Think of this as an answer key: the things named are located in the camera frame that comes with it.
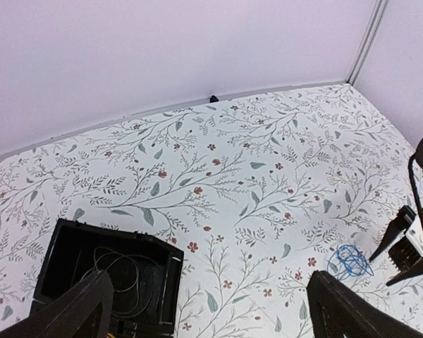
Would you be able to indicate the black compartment tray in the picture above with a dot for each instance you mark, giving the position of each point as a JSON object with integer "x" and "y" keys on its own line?
{"x": 145, "y": 273}

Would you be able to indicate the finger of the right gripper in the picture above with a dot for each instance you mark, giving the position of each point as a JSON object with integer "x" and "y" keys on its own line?
{"x": 415, "y": 271}
{"x": 397, "y": 226}

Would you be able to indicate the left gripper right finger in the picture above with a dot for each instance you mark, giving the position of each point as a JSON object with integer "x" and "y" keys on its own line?
{"x": 336, "y": 311}

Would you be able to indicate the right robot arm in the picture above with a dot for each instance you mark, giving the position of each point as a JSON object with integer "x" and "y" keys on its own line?
{"x": 417, "y": 158}

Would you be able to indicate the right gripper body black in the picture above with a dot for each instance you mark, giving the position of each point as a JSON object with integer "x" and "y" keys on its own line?
{"x": 403, "y": 255}

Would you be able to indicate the floral table mat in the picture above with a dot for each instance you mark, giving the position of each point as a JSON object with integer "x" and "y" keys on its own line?
{"x": 257, "y": 192}

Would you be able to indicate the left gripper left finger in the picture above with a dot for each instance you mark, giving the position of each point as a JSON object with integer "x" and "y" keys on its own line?
{"x": 83, "y": 311}

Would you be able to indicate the right aluminium corner post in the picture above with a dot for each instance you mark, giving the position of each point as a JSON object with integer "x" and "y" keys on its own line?
{"x": 367, "y": 41}

